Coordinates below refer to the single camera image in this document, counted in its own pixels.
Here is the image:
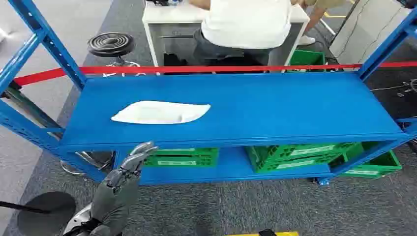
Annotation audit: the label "white desk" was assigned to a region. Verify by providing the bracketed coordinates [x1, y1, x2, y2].
[142, 0, 310, 68]

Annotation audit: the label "thin cables on floor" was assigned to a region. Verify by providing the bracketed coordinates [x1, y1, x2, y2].
[369, 78, 417, 98]

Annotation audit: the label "person standing beside desk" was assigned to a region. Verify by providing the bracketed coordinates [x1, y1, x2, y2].
[291, 0, 348, 46]

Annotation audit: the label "black round stand base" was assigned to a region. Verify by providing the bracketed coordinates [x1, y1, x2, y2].
[0, 191, 77, 236]

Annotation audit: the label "yellow flat object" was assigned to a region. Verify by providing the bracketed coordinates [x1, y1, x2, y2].
[225, 229, 299, 236]

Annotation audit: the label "green plastic crate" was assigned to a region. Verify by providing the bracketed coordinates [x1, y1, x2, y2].
[245, 142, 364, 174]
[329, 142, 403, 179]
[289, 49, 327, 73]
[143, 147, 219, 169]

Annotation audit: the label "white moulded plastic panel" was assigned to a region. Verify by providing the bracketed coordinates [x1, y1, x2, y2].
[111, 100, 211, 125]

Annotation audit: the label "blue metal shelf rack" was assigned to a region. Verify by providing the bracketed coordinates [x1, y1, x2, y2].
[0, 0, 417, 186]

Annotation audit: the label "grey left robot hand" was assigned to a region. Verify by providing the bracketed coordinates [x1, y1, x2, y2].
[89, 141, 159, 236]

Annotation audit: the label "black round stool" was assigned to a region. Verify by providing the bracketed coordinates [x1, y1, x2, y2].
[87, 31, 141, 68]

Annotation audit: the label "red barrier tape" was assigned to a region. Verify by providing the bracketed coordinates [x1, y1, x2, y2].
[13, 61, 417, 87]

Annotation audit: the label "person seated at desk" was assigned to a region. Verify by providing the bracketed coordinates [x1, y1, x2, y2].
[189, 0, 293, 66]

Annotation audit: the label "grey partition panel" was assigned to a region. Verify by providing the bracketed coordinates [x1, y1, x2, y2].
[329, 0, 412, 65]

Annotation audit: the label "chrome round stool base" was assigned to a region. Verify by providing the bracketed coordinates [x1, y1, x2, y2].
[60, 151, 115, 177]

